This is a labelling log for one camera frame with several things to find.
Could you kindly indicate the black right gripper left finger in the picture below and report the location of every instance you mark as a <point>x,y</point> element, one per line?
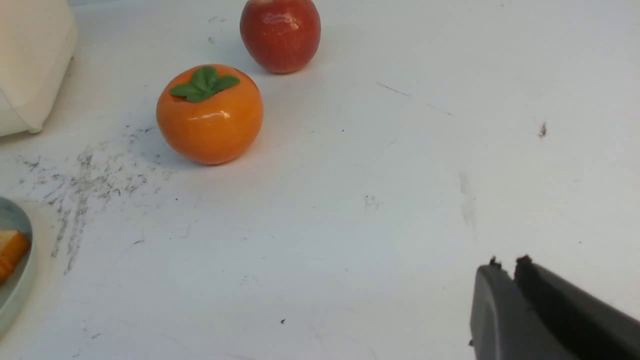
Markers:
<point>503,325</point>

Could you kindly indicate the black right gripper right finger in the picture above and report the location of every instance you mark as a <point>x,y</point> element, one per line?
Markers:
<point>586,326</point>

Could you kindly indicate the toast slice slot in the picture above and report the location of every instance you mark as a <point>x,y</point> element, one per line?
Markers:
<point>14,245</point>

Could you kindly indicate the white toaster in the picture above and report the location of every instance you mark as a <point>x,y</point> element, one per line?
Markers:
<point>37,42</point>

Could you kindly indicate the orange persimmon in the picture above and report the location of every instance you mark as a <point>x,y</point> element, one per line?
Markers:
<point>211,113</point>

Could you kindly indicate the red apple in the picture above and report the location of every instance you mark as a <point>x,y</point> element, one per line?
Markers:
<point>282,36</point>

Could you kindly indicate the light green plate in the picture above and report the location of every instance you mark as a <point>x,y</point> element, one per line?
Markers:
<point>15,292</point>

